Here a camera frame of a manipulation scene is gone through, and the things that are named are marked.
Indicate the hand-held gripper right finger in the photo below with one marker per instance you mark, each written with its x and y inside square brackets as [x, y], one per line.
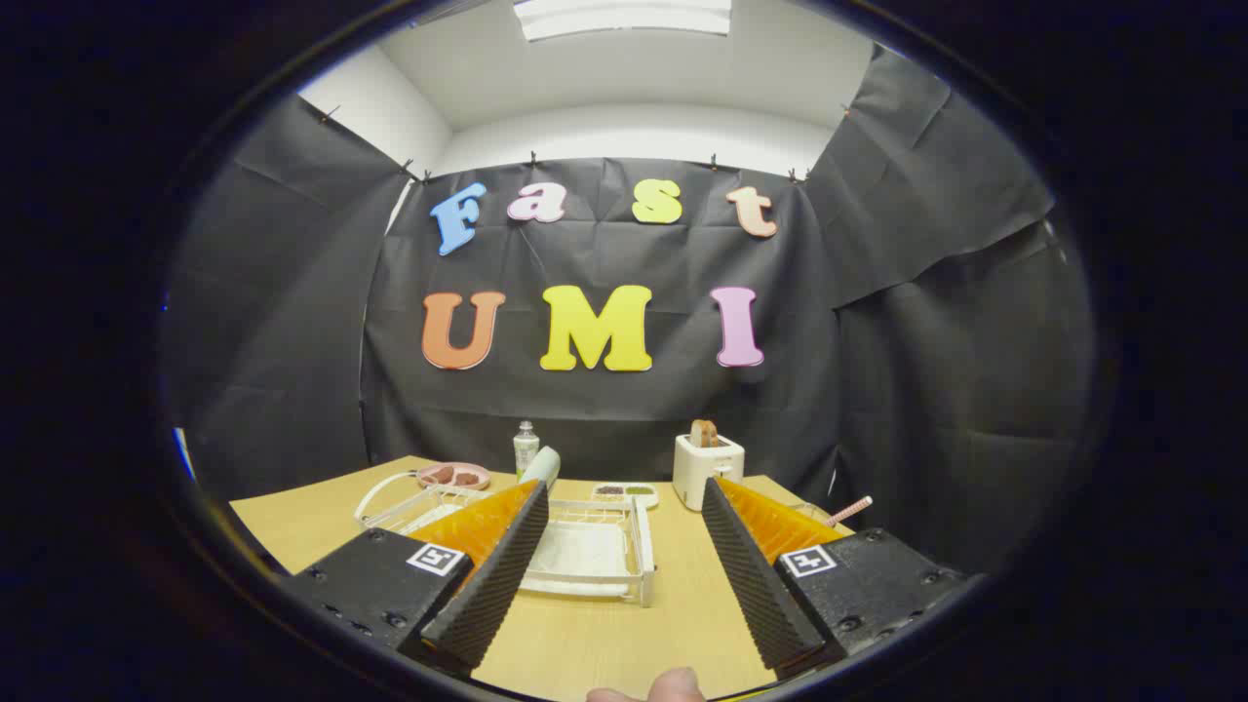
[756, 585]

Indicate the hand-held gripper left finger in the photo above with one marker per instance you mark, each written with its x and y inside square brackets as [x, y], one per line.
[492, 585]

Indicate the pale green plate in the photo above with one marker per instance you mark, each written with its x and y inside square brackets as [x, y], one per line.
[542, 468]

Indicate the pink plate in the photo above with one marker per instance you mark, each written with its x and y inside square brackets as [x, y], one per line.
[454, 484]

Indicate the white toaster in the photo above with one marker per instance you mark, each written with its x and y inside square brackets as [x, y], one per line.
[694, 473]

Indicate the clear bottle green liquid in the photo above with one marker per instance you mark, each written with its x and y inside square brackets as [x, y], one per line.
[526, 450]

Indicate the toast slice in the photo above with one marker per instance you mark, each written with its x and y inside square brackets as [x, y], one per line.
[704, 434]

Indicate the white divided snack tray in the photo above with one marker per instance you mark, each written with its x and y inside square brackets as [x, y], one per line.
[624, 494]

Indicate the black backdrop cloth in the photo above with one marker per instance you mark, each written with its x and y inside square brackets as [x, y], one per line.
[624, 400]

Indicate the ceiling light panel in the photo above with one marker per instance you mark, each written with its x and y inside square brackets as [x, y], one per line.
[624, 18]

